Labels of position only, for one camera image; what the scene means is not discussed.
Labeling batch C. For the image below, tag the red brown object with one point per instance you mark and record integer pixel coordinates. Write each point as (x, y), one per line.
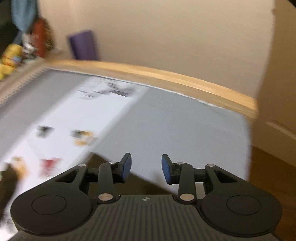
(41, 39)

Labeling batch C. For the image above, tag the purple box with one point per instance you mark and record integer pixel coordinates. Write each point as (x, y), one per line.
(84, 45)

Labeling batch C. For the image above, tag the yellow object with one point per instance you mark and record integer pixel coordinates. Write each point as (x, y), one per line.
(11, 52)

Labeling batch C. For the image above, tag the teal cloth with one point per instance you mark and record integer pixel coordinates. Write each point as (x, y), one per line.
(23, 14)

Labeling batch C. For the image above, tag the white printed sheet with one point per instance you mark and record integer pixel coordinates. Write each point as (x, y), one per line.
(69, 115)

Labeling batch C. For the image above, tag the olive brown pants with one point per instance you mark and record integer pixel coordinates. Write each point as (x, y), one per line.
(143, 185)

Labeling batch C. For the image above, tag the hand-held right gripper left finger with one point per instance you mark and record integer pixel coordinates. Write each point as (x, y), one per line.
(126, 167)

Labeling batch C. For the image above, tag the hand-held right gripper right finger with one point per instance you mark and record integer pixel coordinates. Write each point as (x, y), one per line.
(165, 169)

